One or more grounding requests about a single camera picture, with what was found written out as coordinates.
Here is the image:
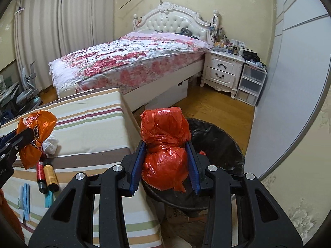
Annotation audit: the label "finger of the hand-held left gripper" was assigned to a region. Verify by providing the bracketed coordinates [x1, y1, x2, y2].
[0, 128, 36, 161]

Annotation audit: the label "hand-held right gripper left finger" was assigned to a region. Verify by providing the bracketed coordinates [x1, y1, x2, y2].
[28, 141, 148, 248]

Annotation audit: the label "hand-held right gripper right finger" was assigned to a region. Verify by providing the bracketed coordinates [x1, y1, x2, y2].
[184, 139, 303, 248]

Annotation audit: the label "orange snack bag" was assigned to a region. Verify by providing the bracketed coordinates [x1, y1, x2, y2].
[17, 110, 57, 169]

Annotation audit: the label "blue foil packet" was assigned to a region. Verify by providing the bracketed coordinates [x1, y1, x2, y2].
[23, 183, 31, 223]

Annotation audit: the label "black-lined trash bin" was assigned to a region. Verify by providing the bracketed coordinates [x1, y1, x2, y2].
[141, 117, 245, 212]

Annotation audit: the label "red plastic bag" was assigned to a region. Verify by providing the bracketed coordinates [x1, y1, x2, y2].
[140, 106, 192, 193]

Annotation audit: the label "person's left forearm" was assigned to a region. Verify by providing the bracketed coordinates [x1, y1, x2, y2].
[0, 188, 25, 241]

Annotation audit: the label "white crumpled tissue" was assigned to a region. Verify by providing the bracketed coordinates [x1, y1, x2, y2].
[42, 133, 61, 157]

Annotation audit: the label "red small bottle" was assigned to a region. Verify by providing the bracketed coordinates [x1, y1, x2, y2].
[37, 160, 48, 194]

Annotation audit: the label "grey desk chair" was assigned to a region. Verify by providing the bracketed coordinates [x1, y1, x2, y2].
[16, 61, 42, 109]

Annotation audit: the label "grey study desk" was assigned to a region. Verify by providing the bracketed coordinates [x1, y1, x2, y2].
[0, 75, 20, 117]

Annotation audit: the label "gold small bottle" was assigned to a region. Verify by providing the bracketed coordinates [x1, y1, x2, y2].
[43, 160, 59, 192]

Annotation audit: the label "brown cardboard box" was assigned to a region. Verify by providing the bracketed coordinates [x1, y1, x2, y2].
[165, 204, 207, 223]

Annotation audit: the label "striped bed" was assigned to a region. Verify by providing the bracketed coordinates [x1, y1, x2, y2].
[0, 88, 168, 248]

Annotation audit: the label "white storage box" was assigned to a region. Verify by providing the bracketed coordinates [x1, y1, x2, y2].
[145, 79, 189, 110]

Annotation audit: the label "clear plastic drawer unit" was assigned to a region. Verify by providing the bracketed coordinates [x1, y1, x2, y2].
[236, 62, 267, 106]

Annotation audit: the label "white nightstand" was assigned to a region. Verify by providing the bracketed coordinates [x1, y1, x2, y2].
[200, 49, 245, 100]

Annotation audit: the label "beige curtains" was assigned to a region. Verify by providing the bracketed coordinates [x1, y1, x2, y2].
[13, 0, 115, 91]

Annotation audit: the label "pink floral blanket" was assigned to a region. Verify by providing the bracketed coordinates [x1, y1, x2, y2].
[49, 31, 212, 96]

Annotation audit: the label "cluster of small bottles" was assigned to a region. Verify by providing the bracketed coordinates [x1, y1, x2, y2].
[212, 35, 259, 58]

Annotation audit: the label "white wardrobe door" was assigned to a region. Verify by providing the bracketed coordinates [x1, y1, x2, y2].
[255, 0, 331, 181]

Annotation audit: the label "white tufted bed frame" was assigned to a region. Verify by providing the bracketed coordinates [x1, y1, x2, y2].
[53, 2, 220, 113]

